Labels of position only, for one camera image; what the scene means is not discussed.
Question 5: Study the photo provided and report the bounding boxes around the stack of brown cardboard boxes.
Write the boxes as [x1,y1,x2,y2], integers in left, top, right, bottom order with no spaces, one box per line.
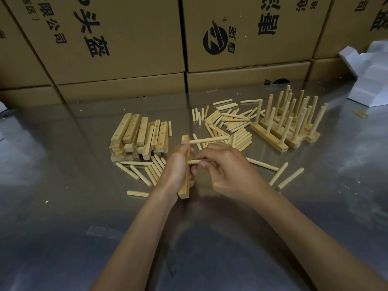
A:
[0,0,388,108]

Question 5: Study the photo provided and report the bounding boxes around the pile of wooden dowels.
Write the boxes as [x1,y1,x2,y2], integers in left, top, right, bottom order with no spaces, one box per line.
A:
[116,99,305,197]

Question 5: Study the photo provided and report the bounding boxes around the person's right forearm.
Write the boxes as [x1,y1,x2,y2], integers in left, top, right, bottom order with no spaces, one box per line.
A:
[250,188,388,291]

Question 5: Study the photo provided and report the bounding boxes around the clear tape patch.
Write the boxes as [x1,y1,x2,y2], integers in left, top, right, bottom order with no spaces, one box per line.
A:
[86,226,123,240]

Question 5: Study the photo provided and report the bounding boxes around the drilled wooden block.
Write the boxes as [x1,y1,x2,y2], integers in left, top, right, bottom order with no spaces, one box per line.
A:
[270,115,314,143]
[274,113,321,144]
[178,135,192,200]
[277,111,321,140]
[250,122,289,153]
[280,109,317,131]
[257,119,303,149]
[265,116,307,144]

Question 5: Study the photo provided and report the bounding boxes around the shiny metal table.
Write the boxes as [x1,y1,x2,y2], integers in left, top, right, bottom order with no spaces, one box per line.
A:
[0,80,388,291]

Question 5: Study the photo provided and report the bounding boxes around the person's left forearm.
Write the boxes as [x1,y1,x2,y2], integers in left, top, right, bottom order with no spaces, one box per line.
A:
[91,190,179,291]

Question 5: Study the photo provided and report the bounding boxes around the person's left hand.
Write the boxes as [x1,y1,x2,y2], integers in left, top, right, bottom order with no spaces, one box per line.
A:
[157,140,198,207]

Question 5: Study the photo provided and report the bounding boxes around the person's right hand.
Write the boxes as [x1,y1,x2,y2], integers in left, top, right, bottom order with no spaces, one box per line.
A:
[191,143,270,207]

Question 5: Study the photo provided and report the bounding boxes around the pile of drilled wooden bars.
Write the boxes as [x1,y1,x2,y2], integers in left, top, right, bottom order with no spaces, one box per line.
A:
[109,113,173,162]

